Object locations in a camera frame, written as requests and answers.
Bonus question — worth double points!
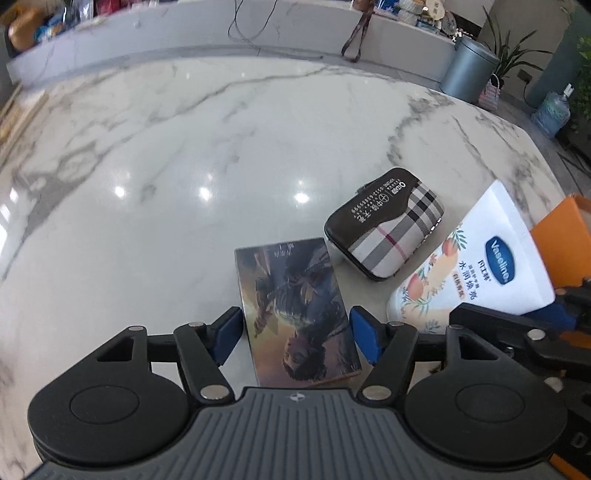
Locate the grey trash can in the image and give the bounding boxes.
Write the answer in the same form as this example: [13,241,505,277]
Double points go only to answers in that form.
[438,36,502,104]

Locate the potted long-leaf plant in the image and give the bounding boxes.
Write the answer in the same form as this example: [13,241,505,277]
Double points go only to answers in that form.
[480,4,555,88]

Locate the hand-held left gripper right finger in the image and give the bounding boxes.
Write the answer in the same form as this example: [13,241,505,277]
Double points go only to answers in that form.
[349,305,509,400]

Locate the orange plush toy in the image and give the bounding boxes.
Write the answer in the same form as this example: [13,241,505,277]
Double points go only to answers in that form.
[9,9,38,49]

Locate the pink checked basket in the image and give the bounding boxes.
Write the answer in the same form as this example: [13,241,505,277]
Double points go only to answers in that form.
[478,74,503,112]

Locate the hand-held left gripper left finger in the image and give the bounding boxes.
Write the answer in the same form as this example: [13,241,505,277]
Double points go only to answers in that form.
[85,305,244,401]

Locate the white lotion tube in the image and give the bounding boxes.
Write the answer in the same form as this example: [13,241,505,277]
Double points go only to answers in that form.
[387,179,556,335]

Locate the plaid zip case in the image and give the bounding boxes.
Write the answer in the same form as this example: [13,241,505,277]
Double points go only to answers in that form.
[323,167,446,282]

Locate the black cable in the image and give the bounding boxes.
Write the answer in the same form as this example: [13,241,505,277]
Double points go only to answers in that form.
[228,0,324,58]

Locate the printed picture card box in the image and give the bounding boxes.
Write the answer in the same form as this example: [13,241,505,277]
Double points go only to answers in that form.
[234,237,362,387]

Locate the green leafy plant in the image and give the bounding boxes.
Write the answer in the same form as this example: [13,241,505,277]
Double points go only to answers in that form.
[570,37,591,134]

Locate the blue water bottle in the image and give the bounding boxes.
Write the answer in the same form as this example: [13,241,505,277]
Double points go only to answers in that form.
[531,83,575,137]

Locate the orange-rimmed white box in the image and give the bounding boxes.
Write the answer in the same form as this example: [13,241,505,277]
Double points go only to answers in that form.
[529,194,591,291]

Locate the marble bench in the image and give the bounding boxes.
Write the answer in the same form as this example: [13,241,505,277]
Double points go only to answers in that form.
[7,0,458,86]

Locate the blue snack bags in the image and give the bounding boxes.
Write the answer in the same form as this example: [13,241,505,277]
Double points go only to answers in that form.
[34,11,65,40]

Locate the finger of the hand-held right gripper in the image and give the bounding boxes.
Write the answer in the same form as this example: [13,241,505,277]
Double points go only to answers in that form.
[554,282,591,332]
[449,304,561,365]

